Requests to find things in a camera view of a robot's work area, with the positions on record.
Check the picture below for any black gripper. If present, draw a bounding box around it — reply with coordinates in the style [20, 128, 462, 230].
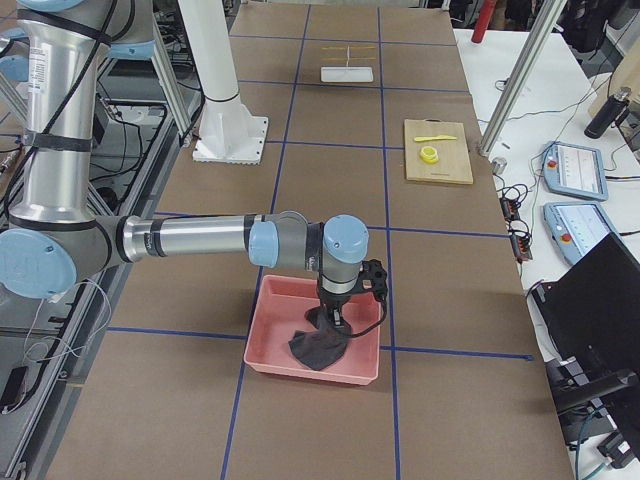
[318, 289, 352, 328]

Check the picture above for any grey cleaning cloth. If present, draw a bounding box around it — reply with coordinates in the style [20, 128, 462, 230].
[288, 307, 352, 371]

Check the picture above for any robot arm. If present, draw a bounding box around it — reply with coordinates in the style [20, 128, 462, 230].
[1, 1, 376, 327]

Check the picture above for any black water bottle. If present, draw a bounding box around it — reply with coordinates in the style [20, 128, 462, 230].
[584, 86, 632, 139]

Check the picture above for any pink plastic bin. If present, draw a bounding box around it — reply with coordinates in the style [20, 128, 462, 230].
[244, 275, 380, 385]

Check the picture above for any yellow lemon slice toy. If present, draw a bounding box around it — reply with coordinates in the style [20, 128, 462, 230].
[419, 145, 439, 165]

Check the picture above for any wooden cutting board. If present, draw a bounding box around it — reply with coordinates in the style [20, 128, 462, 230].
[404, 119, 474, 185]

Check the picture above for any yellow plastic knife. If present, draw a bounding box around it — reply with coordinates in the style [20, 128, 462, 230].
[413, 134, 458, 143]

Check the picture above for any white rectangular tray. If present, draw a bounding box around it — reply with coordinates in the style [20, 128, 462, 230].
[320, 66, 374, 84]

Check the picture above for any right teach pendant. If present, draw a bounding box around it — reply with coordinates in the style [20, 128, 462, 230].
[543, 201, 619, 265]

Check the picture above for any teach pendant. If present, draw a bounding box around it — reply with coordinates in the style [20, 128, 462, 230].
[543, 201, 619, 265]
[542, 141, 609, 201]

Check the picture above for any black monitor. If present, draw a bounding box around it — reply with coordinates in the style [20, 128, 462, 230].
[532, 234, 639, 449]

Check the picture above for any left teach pendant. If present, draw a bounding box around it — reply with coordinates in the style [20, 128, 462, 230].
[542, 141, 609, 201]

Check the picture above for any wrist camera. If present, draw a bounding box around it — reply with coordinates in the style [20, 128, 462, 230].
[353, 259, 388, 303]

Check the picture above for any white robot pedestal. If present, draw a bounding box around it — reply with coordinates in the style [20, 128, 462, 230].
[179, 0, 269, 165]

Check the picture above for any aluminium frame post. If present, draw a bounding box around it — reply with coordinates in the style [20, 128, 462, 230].
[478, 0, 567, 158]

